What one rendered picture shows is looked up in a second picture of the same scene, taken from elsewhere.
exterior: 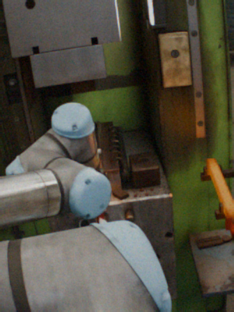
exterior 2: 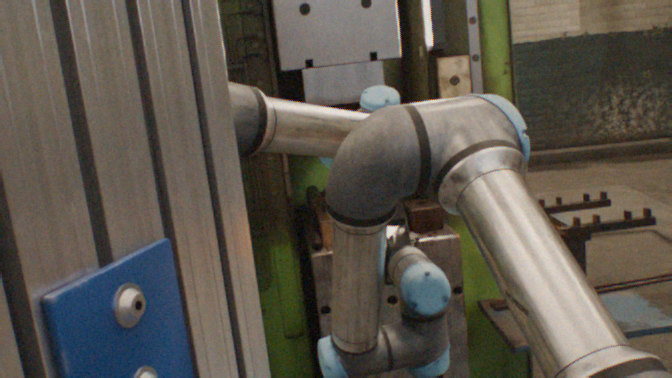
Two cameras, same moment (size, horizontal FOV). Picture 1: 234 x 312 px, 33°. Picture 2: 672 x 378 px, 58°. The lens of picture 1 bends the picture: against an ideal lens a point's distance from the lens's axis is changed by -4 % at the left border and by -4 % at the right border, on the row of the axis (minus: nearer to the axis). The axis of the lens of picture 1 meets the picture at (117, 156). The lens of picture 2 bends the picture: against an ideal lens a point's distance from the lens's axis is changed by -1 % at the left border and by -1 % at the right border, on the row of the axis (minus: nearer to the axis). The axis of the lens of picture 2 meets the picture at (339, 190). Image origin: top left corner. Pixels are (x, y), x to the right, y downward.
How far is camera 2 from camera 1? 0.56 m
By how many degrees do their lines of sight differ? 15
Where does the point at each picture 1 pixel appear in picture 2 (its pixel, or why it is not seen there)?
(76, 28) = (354, 40)
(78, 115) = (388, 93)
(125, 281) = (495, 116)
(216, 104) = not seen: hidden behind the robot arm
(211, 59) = (494, 88)
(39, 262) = (428, 105)
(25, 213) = not seen: hidden behind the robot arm
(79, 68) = (356, 87)
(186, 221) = (471, 294)
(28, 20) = (302, 28)
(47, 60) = (321, 76)
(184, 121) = not seen: hidden behind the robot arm
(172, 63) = (451, 92)
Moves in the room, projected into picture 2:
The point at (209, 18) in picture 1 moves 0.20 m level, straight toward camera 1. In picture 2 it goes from (492, 39) to (499, 36)
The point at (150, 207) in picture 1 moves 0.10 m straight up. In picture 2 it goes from (435, 251) to (432, 213)
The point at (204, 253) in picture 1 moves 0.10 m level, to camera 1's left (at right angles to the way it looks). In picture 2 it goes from (504, 314) to (466, 320)
